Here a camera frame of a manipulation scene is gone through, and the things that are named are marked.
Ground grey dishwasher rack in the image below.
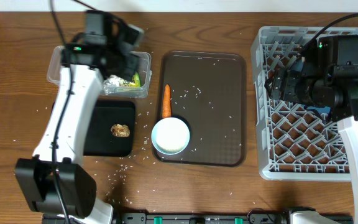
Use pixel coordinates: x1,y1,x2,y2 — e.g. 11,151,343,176
251,26,350,182

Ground brown shiitake mushroom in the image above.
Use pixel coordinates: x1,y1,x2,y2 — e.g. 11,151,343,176
111,124,131,138

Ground foil snack wrapper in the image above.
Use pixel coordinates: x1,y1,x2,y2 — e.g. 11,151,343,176
103,72,141,88

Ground brown serving tray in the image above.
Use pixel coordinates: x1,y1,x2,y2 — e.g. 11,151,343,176
153,51,247,167

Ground clear plastic bin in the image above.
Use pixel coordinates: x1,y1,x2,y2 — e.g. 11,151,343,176
47,45,152,98

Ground dark blue plate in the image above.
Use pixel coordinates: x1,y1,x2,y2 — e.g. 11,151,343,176
303,105,331,116

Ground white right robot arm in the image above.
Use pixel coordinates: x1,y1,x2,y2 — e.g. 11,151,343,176
265,35,358,223

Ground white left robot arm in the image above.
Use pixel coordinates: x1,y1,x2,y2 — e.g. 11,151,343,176
14,10,144,223

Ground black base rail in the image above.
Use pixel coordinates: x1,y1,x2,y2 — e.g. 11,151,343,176
112,210,290,224

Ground black plastic bin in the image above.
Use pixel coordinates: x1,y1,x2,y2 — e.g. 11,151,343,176
84,100,135,157

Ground orange carrot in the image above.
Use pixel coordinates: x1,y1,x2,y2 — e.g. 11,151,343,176
162,84,172,119

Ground light blue rice bowl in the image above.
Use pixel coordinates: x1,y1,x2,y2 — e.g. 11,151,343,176
151,117,190,155

